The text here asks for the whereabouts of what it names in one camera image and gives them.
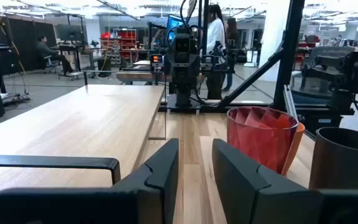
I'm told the silver aluminium rail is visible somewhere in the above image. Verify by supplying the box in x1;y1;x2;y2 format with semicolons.
283;85;300;121

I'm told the red faceted cup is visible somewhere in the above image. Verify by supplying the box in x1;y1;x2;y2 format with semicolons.
227;106;300;175

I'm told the dark desk monitor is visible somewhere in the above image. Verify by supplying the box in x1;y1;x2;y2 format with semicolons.
56;24;83;43

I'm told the yellow hanging cable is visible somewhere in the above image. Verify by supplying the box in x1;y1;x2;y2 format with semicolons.
0;23;27;75

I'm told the wooden neighbouring robot table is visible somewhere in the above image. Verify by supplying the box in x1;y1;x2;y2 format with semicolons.
116;60;205;85

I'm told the black aluminium station frame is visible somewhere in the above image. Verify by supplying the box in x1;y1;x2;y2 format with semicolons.
158;0;306;113

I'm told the dark brown cup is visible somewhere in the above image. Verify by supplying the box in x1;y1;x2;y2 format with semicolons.
308;126;358;190

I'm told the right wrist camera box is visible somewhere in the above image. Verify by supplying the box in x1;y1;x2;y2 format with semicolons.
173;28;198;54

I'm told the person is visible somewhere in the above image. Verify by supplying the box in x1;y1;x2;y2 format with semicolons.
225;17;241;93
35;34;74;74
205;4;228;100

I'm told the rack of red bins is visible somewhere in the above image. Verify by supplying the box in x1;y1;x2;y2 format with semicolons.
100;28;138;65

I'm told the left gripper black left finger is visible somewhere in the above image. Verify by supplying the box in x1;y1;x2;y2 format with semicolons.
0;138;180;224

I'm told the black waste bin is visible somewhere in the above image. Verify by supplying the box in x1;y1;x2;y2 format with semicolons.
97;57;112;78

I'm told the black desk with wheels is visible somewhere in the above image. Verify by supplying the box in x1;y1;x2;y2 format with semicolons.
50;45;85;81

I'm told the dark partition wall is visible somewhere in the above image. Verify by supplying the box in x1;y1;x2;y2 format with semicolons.
0;15;57;75

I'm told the blue-lit monitor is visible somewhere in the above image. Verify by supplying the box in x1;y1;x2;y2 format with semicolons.
166;14;185;43

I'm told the black neighbouring station frame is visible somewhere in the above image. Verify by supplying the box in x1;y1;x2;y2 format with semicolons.
196;0;210;57

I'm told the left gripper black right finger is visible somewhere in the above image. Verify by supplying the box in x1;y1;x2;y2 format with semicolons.
212;138;358;224

